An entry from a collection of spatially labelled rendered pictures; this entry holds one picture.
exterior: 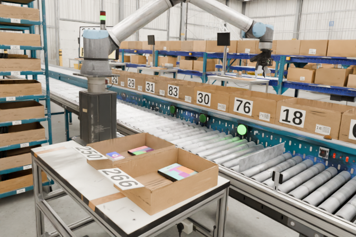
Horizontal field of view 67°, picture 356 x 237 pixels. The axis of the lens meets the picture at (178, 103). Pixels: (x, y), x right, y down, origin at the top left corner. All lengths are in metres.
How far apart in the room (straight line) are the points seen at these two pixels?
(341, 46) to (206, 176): 5.59
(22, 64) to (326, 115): 2.23
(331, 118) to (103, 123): 1.36
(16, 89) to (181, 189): 1.77
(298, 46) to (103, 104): 5.67
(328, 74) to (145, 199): 5.58
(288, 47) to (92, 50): 5.74
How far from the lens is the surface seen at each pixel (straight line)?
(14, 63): 2.51
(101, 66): 1.69
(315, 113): 1.80
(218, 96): 2.19
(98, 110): 1.71
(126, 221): 1.04
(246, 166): 1.53
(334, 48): 6.56
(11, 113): 2.55
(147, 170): 1.34
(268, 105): 1.94
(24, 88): 2.53
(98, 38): 1.69
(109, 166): 1.30
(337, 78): 6.24
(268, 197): 1.35
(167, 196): 1.08
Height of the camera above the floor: 1.34
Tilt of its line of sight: 11 degrees down
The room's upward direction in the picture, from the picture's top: 2 degrees clockwise
